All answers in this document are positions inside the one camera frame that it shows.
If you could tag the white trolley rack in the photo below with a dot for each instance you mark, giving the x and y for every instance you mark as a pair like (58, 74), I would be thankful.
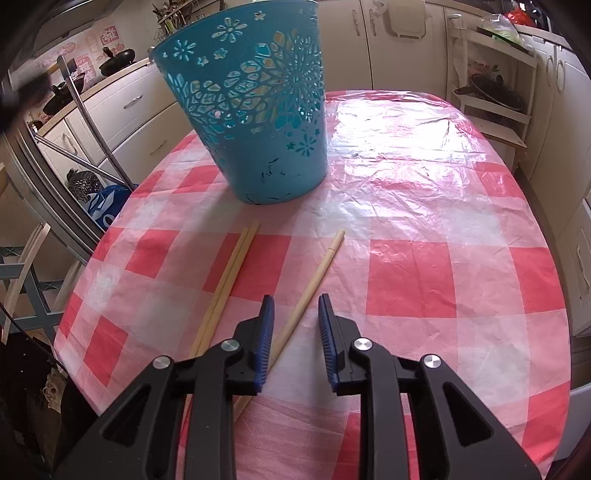
(526, 83)

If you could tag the white drawer unit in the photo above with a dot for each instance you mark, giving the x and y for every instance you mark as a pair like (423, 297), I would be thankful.
(577, 258)

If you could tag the red checked plastic tablecloth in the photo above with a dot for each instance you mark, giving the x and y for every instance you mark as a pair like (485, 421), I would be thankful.
(415, 230)

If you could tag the black wok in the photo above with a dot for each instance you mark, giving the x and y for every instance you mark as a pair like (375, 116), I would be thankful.
(64, 94)
(496, 92)

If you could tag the wall utensil rack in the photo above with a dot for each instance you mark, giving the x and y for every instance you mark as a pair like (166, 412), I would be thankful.
(175, 18)

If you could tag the blue bucket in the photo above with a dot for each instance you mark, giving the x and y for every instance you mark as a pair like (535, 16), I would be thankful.
(108, 203)

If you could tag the wooden step stool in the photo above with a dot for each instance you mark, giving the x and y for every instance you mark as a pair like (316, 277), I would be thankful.
(498, 131)

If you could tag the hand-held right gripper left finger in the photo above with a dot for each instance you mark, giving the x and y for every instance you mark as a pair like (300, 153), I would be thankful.
(265, 341)

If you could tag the bag of green vegetables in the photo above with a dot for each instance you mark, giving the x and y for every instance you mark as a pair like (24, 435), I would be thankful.
(501, 27)

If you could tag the pale wooden chopstick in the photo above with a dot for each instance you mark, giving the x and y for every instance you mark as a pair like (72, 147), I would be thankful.
(229, 288)
(319, 272)
(219, 288)

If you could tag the white hanging waste bin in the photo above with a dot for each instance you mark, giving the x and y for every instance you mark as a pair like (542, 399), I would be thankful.
(406, 23)

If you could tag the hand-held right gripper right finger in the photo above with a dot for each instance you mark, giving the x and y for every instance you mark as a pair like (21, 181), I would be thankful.
(325, 341)

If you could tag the white base cabinets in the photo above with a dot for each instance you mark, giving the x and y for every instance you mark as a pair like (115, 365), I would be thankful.
(341, 41)

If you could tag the teal perforated plastic basket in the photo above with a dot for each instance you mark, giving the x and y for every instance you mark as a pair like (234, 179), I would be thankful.
(277, 170)

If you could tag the red plastic bag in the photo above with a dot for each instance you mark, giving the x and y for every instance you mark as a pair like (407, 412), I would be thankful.
(519, 17)

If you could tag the pink wall stickers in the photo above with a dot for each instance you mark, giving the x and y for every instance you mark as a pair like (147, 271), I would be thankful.
(108, 34)

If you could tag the silver textured object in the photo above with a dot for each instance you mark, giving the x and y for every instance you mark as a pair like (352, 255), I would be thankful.
(83, 184)

